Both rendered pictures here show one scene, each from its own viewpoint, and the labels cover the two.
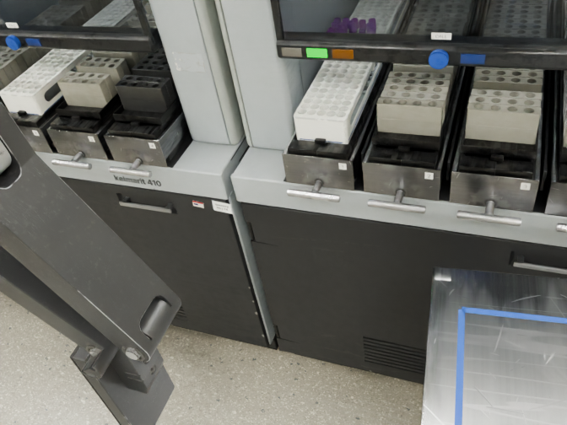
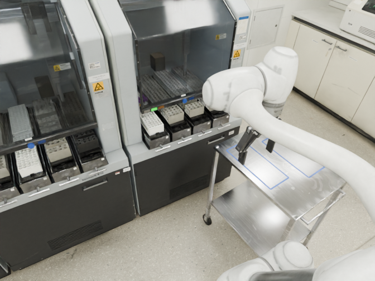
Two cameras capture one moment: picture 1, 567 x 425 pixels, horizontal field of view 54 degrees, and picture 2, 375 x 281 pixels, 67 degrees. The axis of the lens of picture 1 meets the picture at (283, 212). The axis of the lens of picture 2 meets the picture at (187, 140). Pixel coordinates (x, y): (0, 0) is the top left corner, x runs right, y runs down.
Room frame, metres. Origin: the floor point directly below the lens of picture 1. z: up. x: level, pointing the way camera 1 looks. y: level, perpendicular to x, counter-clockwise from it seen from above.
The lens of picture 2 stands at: (-0.01, 0.93, 1.94)
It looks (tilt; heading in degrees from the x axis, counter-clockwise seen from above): 42 degrees down; 301
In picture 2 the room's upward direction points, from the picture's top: 3 degrees clockwise
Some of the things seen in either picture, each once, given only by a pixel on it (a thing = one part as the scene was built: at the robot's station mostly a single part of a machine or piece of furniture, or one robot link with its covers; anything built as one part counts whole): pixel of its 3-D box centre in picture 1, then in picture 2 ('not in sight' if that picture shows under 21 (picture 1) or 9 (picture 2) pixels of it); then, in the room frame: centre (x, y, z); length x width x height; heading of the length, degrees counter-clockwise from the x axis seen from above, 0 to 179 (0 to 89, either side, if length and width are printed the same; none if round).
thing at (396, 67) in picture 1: (423, 77); not in sight; (0.93, -0.31, 0.85); 0.12 x 0.02 x 0.06; 63
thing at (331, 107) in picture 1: (342, 89); (147, 117); (0.97, -0.16, 0.83); 0.30 x 0.10 x 0.06; 152
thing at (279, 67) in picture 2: not in sight; (274, 74); (0.18, 0.15, 1.54); 0.13 x 0.11 x 0.16; 56
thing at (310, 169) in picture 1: (359, 78); (139, 113); (1.09, -0.22, 0.78); 0.73 x 0.14 x 0.09; 153
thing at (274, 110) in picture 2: not in sight; (269, 103); (0.17, 0.14, 1.43); 0.09 x 0.09 x 0.06
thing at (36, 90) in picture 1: (60, 72); (27, 154); (1.29, 0.47, 0.83); 0.30 x 0.10 x 0.06; 153
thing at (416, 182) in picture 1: (429, 82); (159, 107); (1.02, -0.36, 0.78); 0.73 x 0.14 x 0.09; 153
